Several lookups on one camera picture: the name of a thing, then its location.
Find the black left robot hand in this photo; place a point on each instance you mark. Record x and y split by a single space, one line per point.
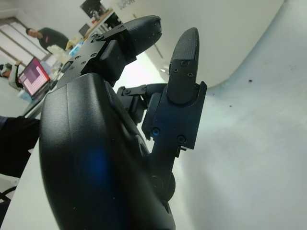
96 155

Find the black laptop with red screen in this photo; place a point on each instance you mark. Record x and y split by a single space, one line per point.
33 79

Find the person in white sleeve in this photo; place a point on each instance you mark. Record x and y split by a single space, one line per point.
15 76

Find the person in black shirt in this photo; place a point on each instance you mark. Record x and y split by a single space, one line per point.
52 38

